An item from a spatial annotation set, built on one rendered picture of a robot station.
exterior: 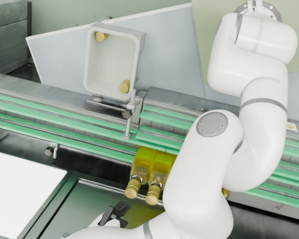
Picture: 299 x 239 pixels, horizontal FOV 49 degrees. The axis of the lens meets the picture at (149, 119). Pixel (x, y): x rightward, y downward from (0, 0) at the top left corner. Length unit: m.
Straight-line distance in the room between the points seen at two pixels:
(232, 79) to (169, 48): 0.52
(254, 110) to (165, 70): 0.60
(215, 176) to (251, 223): 0.73
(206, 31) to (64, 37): 0.51
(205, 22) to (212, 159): 0.62
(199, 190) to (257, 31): 0.39
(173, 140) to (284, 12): 0.49
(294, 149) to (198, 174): 0.61
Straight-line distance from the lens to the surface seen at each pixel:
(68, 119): 1.14
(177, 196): 0.48
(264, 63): 0.67
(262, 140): 0.61
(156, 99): 1.08
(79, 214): 1.02
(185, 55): 1.14
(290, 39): 0.76
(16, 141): 1.39
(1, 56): 1.91
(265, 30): 0.74
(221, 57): 0.66
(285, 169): 1.10
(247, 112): 0.62
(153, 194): 0.90
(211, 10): 1.04
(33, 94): 1.25
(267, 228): 1.21
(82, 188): 1.10
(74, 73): 1.27
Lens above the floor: 1.85
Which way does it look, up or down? 62 degrees down
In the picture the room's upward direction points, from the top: 153 degrees counter-clockwise
